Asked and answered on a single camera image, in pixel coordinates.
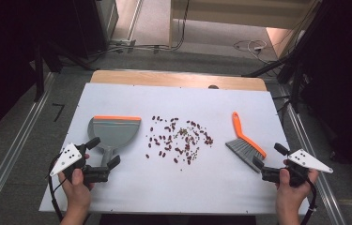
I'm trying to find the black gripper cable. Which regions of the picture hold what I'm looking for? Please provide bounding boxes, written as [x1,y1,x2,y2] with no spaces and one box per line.
[47,152,66,223]
[299,178,318,225]

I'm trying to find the aluminium floor rail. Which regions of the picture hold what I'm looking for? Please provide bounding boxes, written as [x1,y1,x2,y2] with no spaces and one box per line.
[0,72,56,225]
[277,83,347,225]

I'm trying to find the black floor cables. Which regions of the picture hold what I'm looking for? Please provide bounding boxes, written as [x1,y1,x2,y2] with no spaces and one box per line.
[85,0,191,60]

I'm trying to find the small red beans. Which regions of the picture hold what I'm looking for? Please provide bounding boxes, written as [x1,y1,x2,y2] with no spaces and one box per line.
[145,115,215,172]

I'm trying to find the white floor cable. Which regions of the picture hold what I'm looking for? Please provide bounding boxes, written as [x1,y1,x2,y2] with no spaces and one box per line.
[233,38,269,56]

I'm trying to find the light wooden furniture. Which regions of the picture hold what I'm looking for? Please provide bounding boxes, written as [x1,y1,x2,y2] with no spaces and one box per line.
[169,0,320,59]

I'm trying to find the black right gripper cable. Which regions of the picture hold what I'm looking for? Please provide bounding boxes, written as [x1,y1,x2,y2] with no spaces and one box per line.
[299,178,318,225]

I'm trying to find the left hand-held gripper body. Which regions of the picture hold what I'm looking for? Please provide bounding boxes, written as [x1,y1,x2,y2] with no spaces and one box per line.
[50,142,111,185]

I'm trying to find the orange brush with grey bristles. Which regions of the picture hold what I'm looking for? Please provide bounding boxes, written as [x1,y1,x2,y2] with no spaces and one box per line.
[225,111,268,173]

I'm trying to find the grey dustpan with orange edge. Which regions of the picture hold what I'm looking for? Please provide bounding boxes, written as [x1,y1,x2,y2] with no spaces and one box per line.
[87,115,143,168]

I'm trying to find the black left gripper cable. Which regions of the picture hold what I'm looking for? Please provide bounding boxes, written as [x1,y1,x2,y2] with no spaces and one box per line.
[47,152,66,223]

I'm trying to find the wooden table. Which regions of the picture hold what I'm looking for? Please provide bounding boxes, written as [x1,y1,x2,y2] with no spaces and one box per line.
[89,69,268,92]

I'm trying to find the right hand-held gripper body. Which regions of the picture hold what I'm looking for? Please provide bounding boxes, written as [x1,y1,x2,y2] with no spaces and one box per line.
[261,149,334,188]

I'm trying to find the black metal stand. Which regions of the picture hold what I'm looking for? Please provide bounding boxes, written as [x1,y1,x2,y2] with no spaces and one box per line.
[242,0,332,113]
[33,40,97,103]

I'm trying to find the white table board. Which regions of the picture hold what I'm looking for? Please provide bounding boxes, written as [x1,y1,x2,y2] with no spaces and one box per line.
[38,82,313,217]

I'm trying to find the grey cabinet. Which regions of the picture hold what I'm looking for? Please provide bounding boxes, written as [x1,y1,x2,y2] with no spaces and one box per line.
[94,0,120,43]

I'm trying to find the person's left hand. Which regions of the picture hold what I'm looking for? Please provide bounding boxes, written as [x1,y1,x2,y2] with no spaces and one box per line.
[58,153,95,214]

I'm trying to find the person's right hand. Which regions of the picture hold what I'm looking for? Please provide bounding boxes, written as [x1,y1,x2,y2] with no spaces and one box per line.
[275,158,320,208]

